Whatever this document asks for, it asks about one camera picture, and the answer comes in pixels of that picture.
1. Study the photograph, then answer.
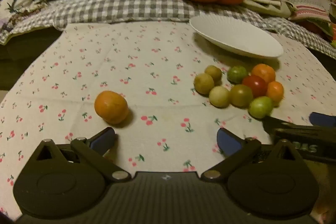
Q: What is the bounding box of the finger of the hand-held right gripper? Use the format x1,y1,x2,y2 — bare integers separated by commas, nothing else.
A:
309,112,336,127
262,116,336,133

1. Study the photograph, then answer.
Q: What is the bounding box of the small green lime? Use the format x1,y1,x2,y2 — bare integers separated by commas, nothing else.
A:
227,65,248,84

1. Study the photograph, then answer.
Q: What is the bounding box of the yellow-green round fruit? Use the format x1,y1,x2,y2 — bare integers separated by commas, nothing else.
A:
194,73,215,95
204,65,223,83
209,86,231,108

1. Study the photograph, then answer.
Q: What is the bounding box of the red tomato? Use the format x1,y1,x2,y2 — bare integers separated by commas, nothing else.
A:
242,75,268,98

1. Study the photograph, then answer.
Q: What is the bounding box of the large orange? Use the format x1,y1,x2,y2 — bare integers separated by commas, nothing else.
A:
94,91,129,125

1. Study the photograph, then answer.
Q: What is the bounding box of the medium orange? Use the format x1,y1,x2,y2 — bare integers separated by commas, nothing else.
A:
251,63,276,84

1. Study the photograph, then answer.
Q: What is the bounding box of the striped knitted cloth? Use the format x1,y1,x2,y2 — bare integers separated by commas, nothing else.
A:
282,0,332,24

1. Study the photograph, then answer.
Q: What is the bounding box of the green tomato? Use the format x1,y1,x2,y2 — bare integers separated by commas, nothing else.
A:
248,96,273,119

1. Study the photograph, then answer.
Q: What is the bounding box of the grey checked blanket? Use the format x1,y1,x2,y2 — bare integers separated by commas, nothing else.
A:
0,0,336,59

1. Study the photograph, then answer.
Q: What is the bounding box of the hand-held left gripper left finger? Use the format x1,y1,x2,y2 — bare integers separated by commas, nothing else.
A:
31,127,132,183

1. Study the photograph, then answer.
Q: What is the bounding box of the white ribbed plate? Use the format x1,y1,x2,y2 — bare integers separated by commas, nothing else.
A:
189,16,284,59

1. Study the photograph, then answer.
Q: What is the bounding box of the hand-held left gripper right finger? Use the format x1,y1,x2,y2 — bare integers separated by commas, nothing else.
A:
201,127,302,183

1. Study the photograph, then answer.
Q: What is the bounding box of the cherry print tablecloth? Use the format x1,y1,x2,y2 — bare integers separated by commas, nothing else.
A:
0,20,336,220

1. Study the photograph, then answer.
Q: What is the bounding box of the olive-green tomato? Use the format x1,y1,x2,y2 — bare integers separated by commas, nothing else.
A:
230,84,254,108

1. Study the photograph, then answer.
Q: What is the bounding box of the floral lace cloth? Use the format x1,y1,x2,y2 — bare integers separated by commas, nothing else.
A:
0,0,50,38

